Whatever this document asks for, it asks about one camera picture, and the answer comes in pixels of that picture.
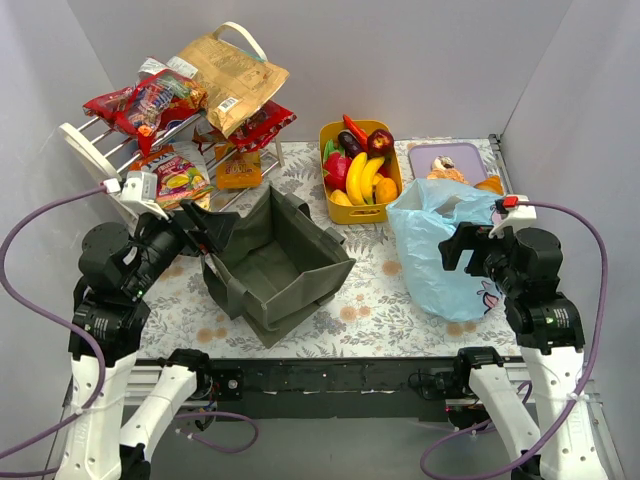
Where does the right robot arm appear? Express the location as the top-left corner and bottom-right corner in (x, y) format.
(439, 222), (607, 479)

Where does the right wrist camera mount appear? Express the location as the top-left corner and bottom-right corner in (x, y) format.
(489, 195), (537, 238)

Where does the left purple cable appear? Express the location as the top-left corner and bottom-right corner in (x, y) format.
(0, 185), (109, 479)

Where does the red chili pepper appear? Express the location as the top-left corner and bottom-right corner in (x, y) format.
(343, 114), (368, 146)

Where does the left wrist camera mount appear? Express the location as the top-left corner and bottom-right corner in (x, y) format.
(102, 170), (169, 220)

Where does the green canvas tote bag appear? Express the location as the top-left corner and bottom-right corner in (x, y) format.
(201, 186), (356, 349)

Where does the red apple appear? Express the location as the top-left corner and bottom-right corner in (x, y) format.
(367, 129), (395, 157)

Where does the brown paper snack bag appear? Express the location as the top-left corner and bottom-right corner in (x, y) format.
(167, 32), (289, 137)

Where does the yellow banana bunch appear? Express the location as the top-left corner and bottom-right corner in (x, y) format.
(346, 152), (385, 206)

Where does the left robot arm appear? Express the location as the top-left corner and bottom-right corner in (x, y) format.
(56, 201), (240, 479)

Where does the pink dragon fruit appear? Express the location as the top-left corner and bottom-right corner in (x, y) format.
(322, 139), (352, 192)

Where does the red candy bag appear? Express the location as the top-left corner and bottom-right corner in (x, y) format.
(83, 68), (208, 156)

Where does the orange croissant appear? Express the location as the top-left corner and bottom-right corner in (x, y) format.
(475, 175), (505, 196)

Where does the orange fruit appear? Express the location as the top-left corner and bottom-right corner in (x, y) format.
(375, 177), (399, 204)

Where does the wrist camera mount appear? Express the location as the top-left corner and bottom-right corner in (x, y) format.
(489, 195), (537, 238)
(102, 170), (169, 220)

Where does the chocolate white donut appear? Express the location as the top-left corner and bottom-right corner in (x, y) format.
(431, 156), (455, 171)

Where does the purple eggplant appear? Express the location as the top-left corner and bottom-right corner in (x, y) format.
(337, 130), (365, 159)

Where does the colourful fruit candy bag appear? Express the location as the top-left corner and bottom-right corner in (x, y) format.
(130, 143), (214, 210)

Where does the light blue plastic bag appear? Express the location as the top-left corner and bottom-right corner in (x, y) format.
(385, 178), (511, 324)

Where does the red snack bag lower shelf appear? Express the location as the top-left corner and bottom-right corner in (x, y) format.
(228, 100), (297, 153)

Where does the purple tray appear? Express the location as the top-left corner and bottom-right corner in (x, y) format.
(408, 142), (489, 184)

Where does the yellow plastic fruit basket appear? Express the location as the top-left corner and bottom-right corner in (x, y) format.
(319, 119), (403, 225)

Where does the white metal shelf rack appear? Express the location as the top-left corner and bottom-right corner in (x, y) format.
(58, 21), (285, 230)

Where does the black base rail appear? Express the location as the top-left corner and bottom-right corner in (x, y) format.
(181, 357), (481, 421)

